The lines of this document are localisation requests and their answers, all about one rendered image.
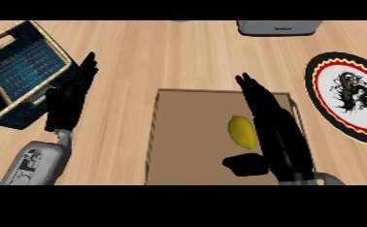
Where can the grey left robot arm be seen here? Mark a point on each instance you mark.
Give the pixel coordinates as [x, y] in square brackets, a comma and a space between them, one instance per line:
[41, 163]

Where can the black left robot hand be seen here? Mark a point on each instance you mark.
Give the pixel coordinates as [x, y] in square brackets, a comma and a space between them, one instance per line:
[67, 103]

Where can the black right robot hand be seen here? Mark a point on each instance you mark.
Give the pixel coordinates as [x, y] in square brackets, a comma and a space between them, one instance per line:
[273, 130]

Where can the white plate with dragon print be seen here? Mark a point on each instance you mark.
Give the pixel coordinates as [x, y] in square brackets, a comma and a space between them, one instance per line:
[347, 91]

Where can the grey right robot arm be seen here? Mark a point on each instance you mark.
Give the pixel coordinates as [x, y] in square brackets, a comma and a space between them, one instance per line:
[318, 179]

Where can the brown wooden tray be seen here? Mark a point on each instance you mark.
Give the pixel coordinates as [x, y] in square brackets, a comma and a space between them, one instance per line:
[201, 140]

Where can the yellow lemon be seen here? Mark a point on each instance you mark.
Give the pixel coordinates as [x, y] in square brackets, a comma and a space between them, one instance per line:
[242, 131]

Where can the grey appliance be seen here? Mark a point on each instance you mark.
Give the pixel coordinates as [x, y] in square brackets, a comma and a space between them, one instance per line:
[281, 27]

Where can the dark blue basket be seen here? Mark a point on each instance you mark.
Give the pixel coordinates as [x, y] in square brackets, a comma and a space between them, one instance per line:
[29, 72]

